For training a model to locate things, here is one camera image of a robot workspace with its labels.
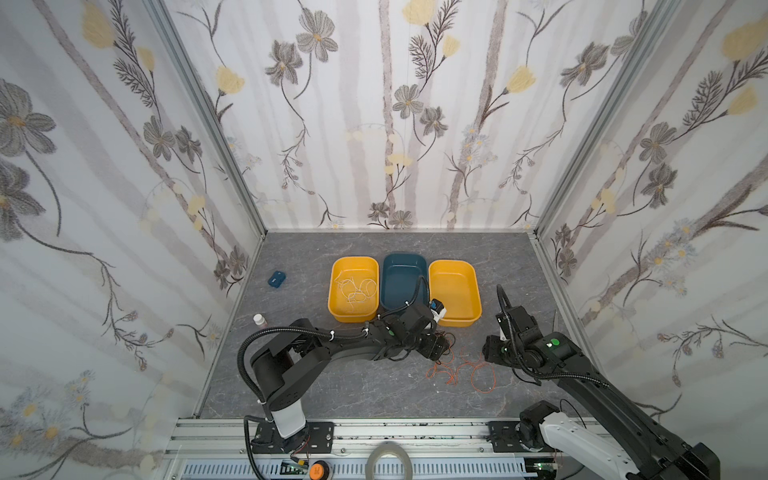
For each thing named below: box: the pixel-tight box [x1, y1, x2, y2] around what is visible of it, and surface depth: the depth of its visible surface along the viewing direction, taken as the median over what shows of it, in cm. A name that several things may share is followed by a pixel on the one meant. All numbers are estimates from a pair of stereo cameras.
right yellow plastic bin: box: [428, 260, 482, 328], surface depth 103 cm
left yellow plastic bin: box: [328, 256, 380, 323], surface depth 100 cm
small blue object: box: [268, 271, 286, 288], surface depth 106 cm
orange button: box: [309, 460, 330, 480], surface depth 64 cm
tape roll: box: [365, 442, 414, 480], surface depth 69 cm
